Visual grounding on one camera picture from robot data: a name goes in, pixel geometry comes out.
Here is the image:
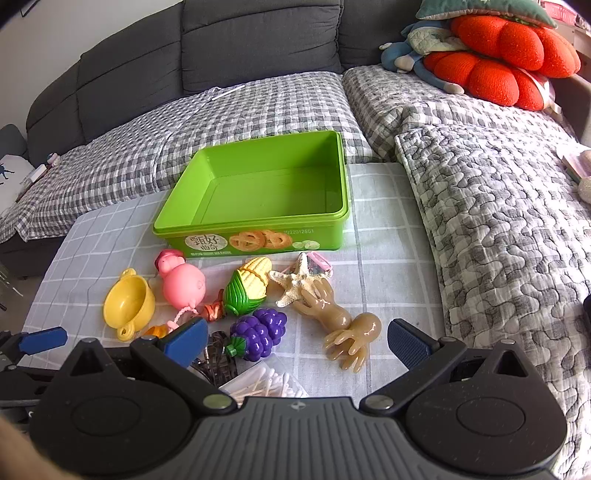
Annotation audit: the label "grey checkered blanket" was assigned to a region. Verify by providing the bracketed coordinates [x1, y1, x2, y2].
[0, 71, 384, 243]
[342, 65, 578, 162]

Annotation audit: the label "beige furniture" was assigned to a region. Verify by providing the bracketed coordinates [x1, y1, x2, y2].
[551, 74, 591, 139]

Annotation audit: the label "dark hair claw clip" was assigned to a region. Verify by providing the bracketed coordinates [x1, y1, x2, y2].
[191, 331, 239, 389]

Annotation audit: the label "purple toy grapes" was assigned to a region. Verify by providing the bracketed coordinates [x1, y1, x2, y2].
[225, 308, 288, 362]

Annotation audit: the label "green plastic box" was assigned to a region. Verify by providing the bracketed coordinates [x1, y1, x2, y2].
[153, 130, 350, 257]

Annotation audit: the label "white stick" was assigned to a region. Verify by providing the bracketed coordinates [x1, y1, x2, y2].
[210, 85, 245, 102]

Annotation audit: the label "yellow toy pot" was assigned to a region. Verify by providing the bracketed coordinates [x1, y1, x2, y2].
[103, 268, 156, 342]

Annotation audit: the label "white starfish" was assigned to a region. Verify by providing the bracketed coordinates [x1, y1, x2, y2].
[268, 252, 334, 308]

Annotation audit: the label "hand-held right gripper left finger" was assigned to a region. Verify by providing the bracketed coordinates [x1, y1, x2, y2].
[55, 318, 237, 411]

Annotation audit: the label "white pillow with blue figure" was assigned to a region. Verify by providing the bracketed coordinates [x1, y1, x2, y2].
[0, 154, 31, 217]

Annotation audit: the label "small orange striped toy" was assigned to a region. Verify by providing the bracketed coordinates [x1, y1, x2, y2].
[202, 300, 228, 322]

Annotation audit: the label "small pink toy case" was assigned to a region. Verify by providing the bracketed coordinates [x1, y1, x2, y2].
[307, 251, 334, 278]

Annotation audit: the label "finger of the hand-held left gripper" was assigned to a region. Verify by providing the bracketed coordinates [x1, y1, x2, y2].
[0, 327, 68, 370]

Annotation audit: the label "toy corn cob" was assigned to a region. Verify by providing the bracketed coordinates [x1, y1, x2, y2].
[224, 257, 273, 318]

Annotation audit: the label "stack of books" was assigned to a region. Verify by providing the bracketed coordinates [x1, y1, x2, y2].
[560, 148, 591, 185]

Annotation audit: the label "clear cotton swab box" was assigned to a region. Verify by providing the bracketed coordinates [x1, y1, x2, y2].
[217, 367, 309, 400]

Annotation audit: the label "blue plush monkey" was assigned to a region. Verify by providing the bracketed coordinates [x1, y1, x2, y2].
[379, 21, 467, 95]

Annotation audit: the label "pink pig toy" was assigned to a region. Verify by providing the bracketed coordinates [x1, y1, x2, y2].
[154, 249, 207, 329]

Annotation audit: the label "pale grid tablecloth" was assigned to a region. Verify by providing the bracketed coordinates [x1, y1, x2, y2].
[25, 161, 455, 402]

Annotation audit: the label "tan rubber hand toy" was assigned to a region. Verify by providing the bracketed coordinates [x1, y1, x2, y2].
[322, 312, 383, 373]
[292, 277, 352, 330]

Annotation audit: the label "dark grey sofa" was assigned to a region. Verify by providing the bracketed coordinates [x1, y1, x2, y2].
[25, 0, 421, 148]

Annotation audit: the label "small white bottle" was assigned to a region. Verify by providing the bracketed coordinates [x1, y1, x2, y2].
[21, 164, 49, 188]

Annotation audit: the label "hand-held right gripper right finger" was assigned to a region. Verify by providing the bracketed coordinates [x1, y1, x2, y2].
[359, 318, 539, 414]

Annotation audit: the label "blue-grey chair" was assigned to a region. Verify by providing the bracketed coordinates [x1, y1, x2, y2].
[0, 124, 28, 162]

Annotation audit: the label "green cushion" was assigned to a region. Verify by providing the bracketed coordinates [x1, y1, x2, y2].
[416, 0, 557, 29]

